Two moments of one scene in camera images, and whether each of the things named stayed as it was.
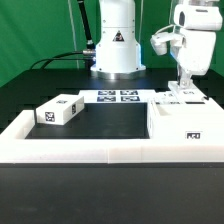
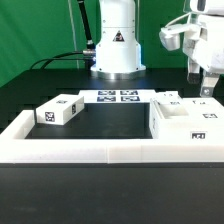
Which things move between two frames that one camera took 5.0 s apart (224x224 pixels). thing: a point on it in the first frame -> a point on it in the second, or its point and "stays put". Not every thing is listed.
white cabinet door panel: x=189 y=95 -> x=201 y=109
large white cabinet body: x=185 y=121 stays put
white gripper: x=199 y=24 -> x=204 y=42
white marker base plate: x=118 y=96 stays put
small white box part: x=60 y=109 stays put
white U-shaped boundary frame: x=16 y=148 stays put
